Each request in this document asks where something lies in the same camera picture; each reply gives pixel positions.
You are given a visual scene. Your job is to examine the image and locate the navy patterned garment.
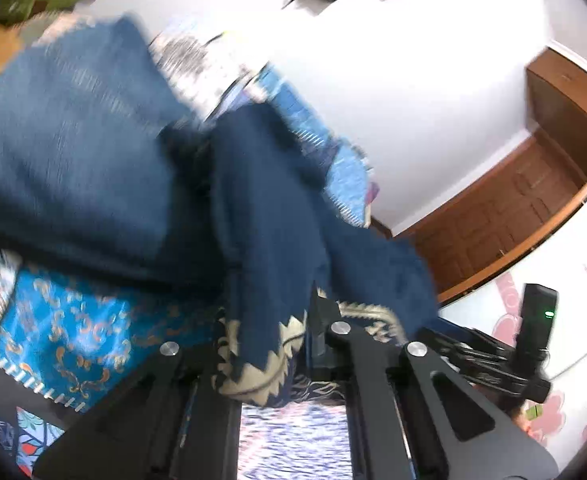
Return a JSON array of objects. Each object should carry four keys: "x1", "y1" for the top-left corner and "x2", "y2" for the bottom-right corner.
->
[{"x1": 0, "y1": 14, "x2": 440, "y2": 408}]

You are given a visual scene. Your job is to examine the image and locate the wooden door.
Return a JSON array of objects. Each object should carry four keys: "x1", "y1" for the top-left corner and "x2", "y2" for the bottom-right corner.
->
[{"x1": 392, "y1": 130, "x2": 587, "y2": 307}]

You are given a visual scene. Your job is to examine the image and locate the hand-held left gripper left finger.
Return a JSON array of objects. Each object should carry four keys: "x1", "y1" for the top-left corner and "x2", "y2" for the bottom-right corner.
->
[{"x1": 32, "y1": 341, "x2": 244, "y2": 480}]

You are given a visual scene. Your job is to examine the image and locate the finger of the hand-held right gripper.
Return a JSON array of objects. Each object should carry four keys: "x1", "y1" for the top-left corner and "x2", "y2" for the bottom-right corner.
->
[
  {"x1": 441, "y1": 352, "x2": 524, "y2": 391},
  {"x1": 416, "y1": 326, "x2": 521, "y2": 363}
]

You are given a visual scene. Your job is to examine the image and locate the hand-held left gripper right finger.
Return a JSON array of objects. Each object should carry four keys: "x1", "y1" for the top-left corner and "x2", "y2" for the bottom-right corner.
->
[{"x1": 307, "y1": 285, "x2": 560, "y2": 480}]

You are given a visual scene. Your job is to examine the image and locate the blue patchwork quilt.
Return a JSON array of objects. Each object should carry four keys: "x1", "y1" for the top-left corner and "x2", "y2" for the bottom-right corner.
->
[{"x1": 0, "y1": 12, "x2": 380, "y2": 477}]

